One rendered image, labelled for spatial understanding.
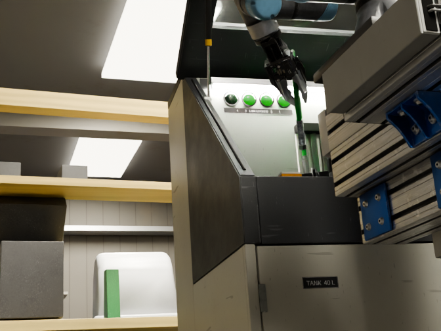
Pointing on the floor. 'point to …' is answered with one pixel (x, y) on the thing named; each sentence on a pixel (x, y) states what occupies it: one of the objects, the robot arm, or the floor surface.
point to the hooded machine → (137, 284)
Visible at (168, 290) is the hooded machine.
